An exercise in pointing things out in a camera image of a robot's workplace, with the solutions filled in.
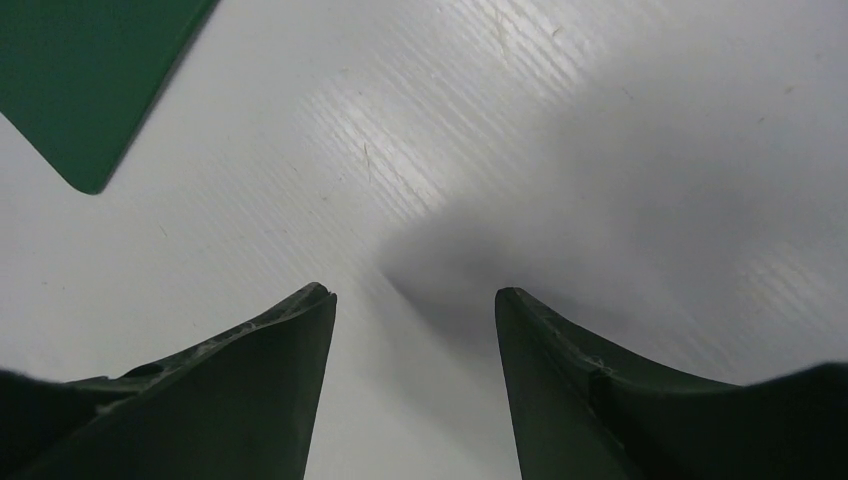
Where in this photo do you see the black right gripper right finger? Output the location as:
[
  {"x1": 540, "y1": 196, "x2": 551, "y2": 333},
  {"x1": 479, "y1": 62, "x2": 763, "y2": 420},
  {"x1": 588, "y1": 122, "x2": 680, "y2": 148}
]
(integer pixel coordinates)
[{"x1": 495, "y1": 288, "x2": 847, "y2": 479}]

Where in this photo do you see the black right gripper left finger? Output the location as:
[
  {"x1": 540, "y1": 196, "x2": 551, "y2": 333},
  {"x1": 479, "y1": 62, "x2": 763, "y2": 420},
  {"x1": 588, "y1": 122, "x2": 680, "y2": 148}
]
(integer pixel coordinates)
[{"x1": 1, "y1": 283, "x2": 337, "y2": 479}]

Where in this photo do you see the green placemat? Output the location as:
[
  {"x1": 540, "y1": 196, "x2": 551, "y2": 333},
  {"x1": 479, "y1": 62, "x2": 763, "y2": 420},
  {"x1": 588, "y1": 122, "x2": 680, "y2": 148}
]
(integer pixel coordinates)
[{"x1": 1, "y1": 0, "x2": 217, "y2": 195}]

